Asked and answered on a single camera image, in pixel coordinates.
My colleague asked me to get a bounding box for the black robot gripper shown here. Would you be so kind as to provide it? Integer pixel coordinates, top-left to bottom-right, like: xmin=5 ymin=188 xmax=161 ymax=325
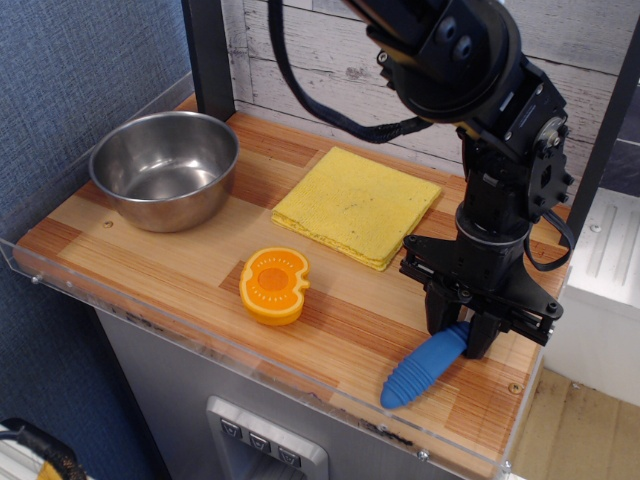
xmin=400 ymin=214 xmax=564 ymax=359

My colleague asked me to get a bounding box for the blue handled metal fork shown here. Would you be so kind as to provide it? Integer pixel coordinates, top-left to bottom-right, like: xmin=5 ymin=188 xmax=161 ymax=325
xmin=380 ymin=322 xmax=470 ymax=409

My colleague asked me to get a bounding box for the orange toy fruit half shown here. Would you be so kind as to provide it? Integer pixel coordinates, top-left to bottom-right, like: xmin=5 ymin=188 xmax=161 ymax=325
xmin=239 ymin=247 xmax=310 ymax=326

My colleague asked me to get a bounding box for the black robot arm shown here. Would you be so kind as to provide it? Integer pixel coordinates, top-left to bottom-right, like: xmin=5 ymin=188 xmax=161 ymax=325
xmin=351 ymin=1 xmax=573 ymax=359

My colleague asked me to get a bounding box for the white ribbed appliance top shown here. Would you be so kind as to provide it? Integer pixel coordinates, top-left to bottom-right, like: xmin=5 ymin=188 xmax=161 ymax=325
xmin=565 ymin=188 xmax=639 ymax=320

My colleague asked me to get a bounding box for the yellow folded napkin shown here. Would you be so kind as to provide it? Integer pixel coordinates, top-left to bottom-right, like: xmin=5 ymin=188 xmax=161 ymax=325
xmin=271 ymin=147 xmax=441 ymax=271

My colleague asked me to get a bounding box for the grey dispenser button panel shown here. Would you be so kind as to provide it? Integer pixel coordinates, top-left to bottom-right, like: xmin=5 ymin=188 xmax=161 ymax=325
xmin=206 ymin=396 xmax=329 ymax=479

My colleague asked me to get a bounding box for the stainless steel bowl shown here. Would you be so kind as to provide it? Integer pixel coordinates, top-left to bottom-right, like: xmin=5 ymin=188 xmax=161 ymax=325
xmin=89 ymin=111 xmax=239 ymax=233

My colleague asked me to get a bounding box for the clear acrylic table guard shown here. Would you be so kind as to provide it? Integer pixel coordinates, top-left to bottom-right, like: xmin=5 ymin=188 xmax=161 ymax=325
xmin=0 ymin=69 xmax=574 ymax=480

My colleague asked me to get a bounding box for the yellow cloth object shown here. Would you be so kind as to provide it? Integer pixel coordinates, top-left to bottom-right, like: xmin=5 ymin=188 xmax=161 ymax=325
xmin=36 ymin=461 xmax=63 ymax=480

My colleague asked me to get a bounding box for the black right vertical post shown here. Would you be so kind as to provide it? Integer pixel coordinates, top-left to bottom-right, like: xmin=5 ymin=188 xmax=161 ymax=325
xmin=566 ymin=21 xmax=639 ymax=244

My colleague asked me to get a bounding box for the black vertical post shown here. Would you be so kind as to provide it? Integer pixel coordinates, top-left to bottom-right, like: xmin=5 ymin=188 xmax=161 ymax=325
xmin=566 ymin=21 xmax=639 ymax=244
xmin=181 ymin=0 xmax=236 ymax=121

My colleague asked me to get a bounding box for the black left vertical post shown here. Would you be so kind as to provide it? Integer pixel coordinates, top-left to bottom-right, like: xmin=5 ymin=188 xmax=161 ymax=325
xmin=181 ymin=0 xmax=236 ymax=121

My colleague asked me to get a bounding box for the black braided cable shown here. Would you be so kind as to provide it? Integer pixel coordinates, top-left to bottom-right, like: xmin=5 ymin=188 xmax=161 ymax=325
xmin=0 ymin=424 xmax=81 ymax=480

